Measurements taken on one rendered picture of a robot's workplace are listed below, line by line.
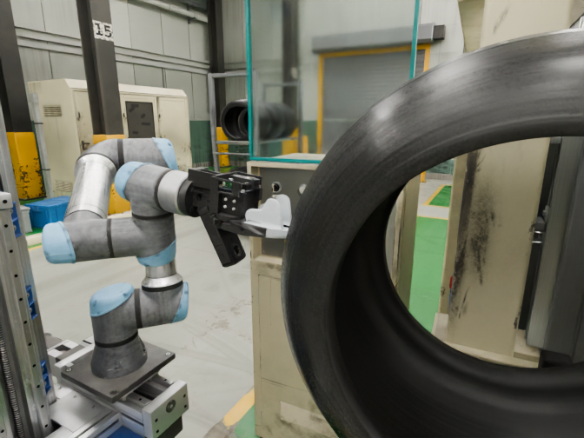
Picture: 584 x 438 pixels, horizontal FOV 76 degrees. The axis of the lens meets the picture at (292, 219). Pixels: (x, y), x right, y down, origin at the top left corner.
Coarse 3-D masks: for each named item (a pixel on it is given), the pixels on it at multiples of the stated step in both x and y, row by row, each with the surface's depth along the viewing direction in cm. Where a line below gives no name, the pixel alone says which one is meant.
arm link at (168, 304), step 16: (128, 144) 98; (144, 144) 99; (160, 144) 101; (128, 160) 97; (144, 160) 98; (160, 160) 100; (160, 272) 106; (176, 272) 111; (144, 288) 106; (160, 288) 105; (176, 288) 108; (144, 304) 105; (160, 304) 106; (176, 304) 107; (144, 320) 105; (160, 320) 107; (176, 320) 109
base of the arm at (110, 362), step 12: (132, 336) 107; (96, 348) 105; (108, 348) 103; (120, 348) 104; (132, 348) 107; (144, 348) 113; (96, 360) 104; (108, 360) 104; (120, 360) 104; (132, 360) 106; (144, 360) 110; (96, 372) 104; (108, 372) 103; (120, 372) 104; (132, 372) 106
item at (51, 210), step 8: (48, 200) 528; (56, 200) 528; (64, 200) 527; (24, 208) 481; (32, 208) 501; (40, 208) 497; (48, 208) 493; (56, 208) 504; (64, 208) 517; (24, 216) 481; (32, 216) 506; (40, 216) 502; (48, 216) 498; (56, 216) 506; (24, 224) 482; (32, 224) 508; (40, 224) 505
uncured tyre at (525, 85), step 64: (448, 64) 36; (512, 64) 32; (576, 64) 30; (384, 128) 38; (448, 128) 34; (512, 128) 32; (576, 128) 30; (320, 192) 42; (384, 192) 37; (320, 256) 43; (384, 256) 71; (320, 320) 44; (384, 320) 72; (320, 384) 47; (384, 384) 65; (448, 384) 69; (512, 384) 65; (576, 384) 60
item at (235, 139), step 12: (240, 72) 404; (228, 108) 432; (240, 108) 457; (228, 120) 457; (240, 120) 475; (216, 132) 439; (228, 132) 440; (240, 132) 465; (216, 144) 441; (240, 144) 425; (216, 156) 443; (216, 168) 446; (240, 168) 446
